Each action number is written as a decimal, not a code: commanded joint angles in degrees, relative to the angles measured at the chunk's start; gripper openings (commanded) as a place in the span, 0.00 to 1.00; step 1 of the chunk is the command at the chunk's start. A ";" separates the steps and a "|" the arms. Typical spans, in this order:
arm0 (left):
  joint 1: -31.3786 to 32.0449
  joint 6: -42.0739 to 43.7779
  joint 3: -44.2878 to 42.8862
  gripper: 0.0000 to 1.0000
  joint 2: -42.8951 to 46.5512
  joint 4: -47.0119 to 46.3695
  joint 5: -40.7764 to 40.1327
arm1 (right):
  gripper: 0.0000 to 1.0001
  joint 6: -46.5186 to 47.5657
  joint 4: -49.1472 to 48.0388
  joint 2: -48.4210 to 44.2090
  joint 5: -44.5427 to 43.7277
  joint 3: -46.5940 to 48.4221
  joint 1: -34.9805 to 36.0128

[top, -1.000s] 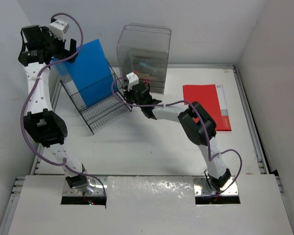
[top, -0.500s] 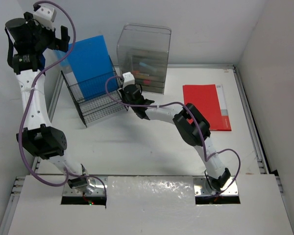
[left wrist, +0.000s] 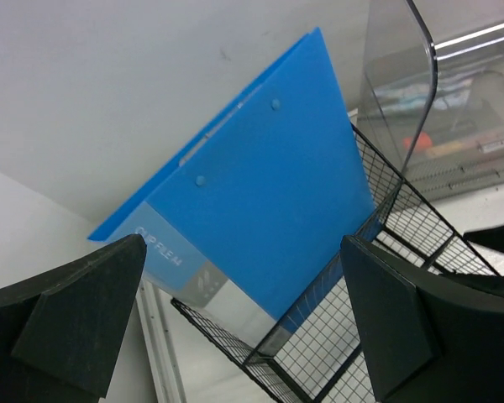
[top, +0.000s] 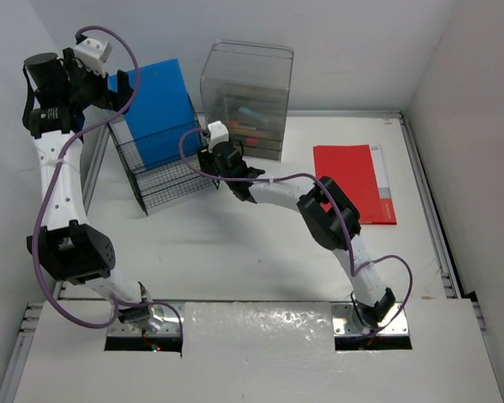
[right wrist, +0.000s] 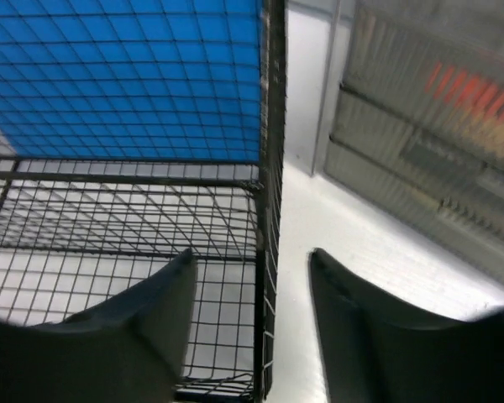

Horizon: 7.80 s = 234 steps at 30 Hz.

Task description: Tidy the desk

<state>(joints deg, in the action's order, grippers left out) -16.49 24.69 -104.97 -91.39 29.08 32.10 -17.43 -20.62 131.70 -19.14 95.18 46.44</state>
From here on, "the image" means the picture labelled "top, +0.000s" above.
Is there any black wire mesh shelf rack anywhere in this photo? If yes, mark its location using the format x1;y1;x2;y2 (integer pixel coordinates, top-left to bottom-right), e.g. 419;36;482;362
108;108;218;213

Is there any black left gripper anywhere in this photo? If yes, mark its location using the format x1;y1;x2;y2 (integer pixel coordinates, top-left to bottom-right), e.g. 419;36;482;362
63;50;134;114

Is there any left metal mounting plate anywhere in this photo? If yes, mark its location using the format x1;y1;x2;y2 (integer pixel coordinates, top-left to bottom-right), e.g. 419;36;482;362
107;302;183;338

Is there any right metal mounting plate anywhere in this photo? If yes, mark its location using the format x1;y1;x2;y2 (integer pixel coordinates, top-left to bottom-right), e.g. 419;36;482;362
331;302;410;338

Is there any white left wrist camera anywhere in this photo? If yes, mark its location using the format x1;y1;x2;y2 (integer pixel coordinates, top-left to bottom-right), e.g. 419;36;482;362
73;38;113;77

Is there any pink black highlighter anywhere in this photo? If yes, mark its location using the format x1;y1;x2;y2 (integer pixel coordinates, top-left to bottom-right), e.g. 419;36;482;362
232;135;261;146

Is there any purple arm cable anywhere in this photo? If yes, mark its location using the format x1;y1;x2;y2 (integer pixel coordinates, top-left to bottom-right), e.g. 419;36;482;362
179;128;413;337
32;25;184;339

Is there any metal mounting plate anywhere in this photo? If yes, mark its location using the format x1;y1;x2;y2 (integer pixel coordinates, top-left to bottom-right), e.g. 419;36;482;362
107;302;183;338
331;302;410;338

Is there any red folder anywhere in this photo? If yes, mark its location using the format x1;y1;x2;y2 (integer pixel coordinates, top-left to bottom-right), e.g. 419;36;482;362
313;144;397;225

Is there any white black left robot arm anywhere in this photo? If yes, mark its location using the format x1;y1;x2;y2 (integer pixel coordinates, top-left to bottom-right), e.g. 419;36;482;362
22;39;154;328

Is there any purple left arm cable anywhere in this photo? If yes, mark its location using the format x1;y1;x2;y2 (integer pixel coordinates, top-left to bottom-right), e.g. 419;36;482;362
32;25;184;339

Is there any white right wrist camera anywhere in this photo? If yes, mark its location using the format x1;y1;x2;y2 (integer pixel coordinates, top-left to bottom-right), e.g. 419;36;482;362
207;121;229;153

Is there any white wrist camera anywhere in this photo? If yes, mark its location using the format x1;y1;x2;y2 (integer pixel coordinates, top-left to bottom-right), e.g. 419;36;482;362
73;38;113;77
207;121;229;153

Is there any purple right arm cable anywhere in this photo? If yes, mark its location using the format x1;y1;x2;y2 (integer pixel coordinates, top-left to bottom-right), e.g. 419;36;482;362
179;128;413;337

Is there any clear plastic drawer organizer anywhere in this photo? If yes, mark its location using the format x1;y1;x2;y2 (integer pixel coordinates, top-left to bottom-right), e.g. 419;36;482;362
200;40;294;161

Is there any orange black highlighter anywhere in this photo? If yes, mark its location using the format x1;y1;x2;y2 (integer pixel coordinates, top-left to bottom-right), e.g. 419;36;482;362
228;121;258;131

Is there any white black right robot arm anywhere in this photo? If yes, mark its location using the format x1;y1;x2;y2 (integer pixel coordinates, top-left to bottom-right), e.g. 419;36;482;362
197;141;396;330

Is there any blue folder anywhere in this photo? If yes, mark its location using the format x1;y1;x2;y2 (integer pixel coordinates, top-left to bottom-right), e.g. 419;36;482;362
111;59;197;175

